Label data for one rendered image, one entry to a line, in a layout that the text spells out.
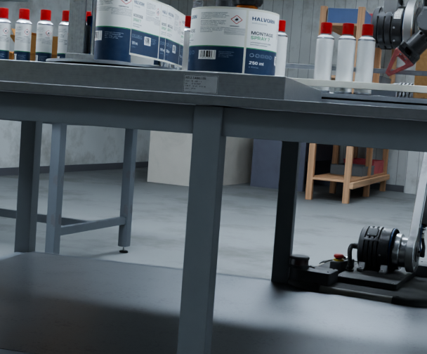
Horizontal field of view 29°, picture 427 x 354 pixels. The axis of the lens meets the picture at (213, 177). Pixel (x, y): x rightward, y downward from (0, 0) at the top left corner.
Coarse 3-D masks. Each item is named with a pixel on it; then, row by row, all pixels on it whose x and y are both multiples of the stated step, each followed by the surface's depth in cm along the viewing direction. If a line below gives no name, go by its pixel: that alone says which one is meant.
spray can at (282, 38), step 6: (282, 24) 246; (282, 30) 246; (282, 36) 246; (282, 42) 246; (282, 48) 246; (282, 54) 246; (276, 60) 246; (282, 60) 246; (276, 66) 246; (282, 66) 247; (276, 72) 246; (282, 72) 247
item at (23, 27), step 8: (24, 8) 266; (24, 16) 266; (16, 24) 266; (24, 24) 265; (16, 32) 266; (24, 32) 266; (16, 40) 266; (24, 40) 266; (16, 48) 266; (24, 48) 266; (16, 56) 266; (24, 56) 266
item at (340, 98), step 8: (328, 96) 240; (336, 96) 240; (344, 96) 239; (352, 96) 239; (360, 96) 238; (368, 96) 238; (376, 96) 237; (384, 96) 237; (352, 104) 239; (360, 104) 238; (368, 104) 238; (376, 104) 237; (384, 104) 237; (392, 104) 236; (400, 104) 236; (408, 104) 236; (416, 104) 235; (424, 104) 235
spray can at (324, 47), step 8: (328, 24) 243; (320, 32) 245; (328, 32) 243; (320, 40) 243; (328, 40) 243; (320, 48) 243; (328, 48) 243; (320, 56) 243; (328, 56) 243; (320, 64) 244; (328, 64) 244; (320, 72) 244; (328, 72) 244; (320, 88) 244; (328, 88) 245
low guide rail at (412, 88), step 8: (296, 80) 244; (304, 80) 243; (312, 80) 242; (320, 80) 242; (328, 80) 241; (360, 88) 239; (368, 88) 239; (376, 88) 238; (384, 88) 238; (392, 88) 237; (400, 88) 237; (408, 88) 236; (416, 88) 236; (424, 88) 235
